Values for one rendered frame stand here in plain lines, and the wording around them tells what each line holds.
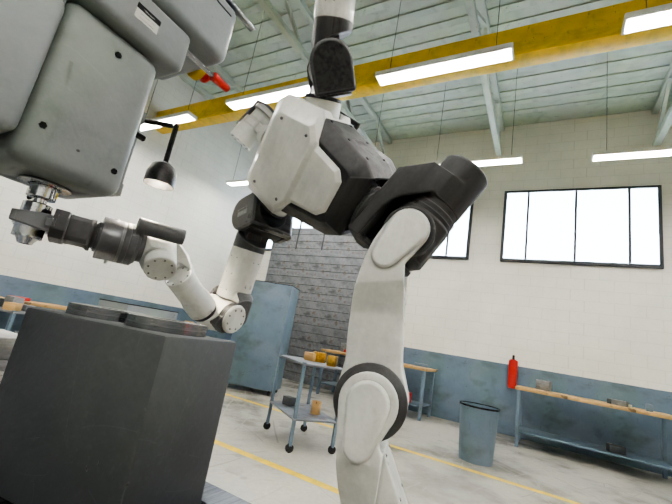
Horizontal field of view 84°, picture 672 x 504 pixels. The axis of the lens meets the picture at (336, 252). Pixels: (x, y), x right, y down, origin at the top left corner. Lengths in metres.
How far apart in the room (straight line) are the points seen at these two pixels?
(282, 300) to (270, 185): 5.88
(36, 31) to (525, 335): 7.64
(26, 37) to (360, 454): 0.88
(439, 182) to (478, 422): 4.40
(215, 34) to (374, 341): 0.81
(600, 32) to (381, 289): 4.98
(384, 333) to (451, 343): 7.21
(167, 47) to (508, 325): 7.43
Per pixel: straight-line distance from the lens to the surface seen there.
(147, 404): 0.41
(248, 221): 1.00
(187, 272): 0.95
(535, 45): 5.52
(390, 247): 0.76
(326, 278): 9.13
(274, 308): 6.76
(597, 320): 7.92
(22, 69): 0.81
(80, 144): 0.84
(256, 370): 6.82
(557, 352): 7.82
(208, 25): 1.07
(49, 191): 0.89
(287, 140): 0.87
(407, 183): 0.83
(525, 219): 8.27
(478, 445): 5.13
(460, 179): 0.85
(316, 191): 0.84
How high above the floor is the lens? 1.12
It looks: 13 degrees up
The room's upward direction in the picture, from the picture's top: 10 degrees clockwise
